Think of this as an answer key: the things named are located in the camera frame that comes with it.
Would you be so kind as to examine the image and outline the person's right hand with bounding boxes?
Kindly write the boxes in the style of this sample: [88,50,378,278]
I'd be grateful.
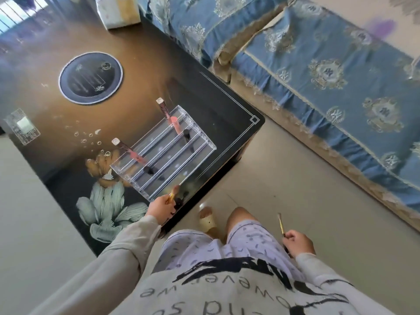
[283,230,316,258]

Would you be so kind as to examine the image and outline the person's left hand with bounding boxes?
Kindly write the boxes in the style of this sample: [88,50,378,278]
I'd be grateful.
[145,195,178,226]

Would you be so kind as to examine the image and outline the person's right forearm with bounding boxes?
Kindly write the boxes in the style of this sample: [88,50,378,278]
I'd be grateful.
[294,253,394,315]

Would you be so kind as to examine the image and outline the person's left forearm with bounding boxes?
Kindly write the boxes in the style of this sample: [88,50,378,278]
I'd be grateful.
[29,215,162,315]

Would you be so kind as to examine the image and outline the beige slipper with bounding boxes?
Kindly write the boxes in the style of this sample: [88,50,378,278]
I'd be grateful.
[199,206,219,239]

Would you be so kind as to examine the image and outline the clear acrylic tiered organizer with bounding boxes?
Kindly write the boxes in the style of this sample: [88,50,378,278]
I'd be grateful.
[110,105,217,203]

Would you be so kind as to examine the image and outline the person's right leg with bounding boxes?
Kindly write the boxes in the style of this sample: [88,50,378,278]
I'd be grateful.
[226,207,260,233]

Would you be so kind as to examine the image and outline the light patterned shorts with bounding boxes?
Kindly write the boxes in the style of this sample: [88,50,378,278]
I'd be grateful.
[157,220,297,277]

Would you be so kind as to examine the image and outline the dark red lip gloss tube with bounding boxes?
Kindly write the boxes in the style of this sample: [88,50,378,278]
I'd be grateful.
[111,138,149,165]

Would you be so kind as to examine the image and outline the grey printed shirt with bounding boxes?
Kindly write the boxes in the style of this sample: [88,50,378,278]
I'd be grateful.
[108,255,396,315]

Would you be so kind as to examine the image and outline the pink lip gloss tube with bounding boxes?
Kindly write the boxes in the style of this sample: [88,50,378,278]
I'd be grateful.
[156,98,183,135]

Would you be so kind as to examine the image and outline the black glass coffee table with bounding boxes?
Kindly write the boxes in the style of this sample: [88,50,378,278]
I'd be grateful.
[0,6,266,258]

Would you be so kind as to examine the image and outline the round black cooktop panel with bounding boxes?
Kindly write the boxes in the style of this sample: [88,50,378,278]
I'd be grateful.
[58,52,124,105]

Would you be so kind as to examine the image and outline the blue patterned sofa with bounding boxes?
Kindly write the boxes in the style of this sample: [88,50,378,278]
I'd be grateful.
[136,0,420,231]

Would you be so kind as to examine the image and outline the white cardboard box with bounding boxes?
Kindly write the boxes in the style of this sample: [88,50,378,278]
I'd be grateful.
[93,0,142,30]

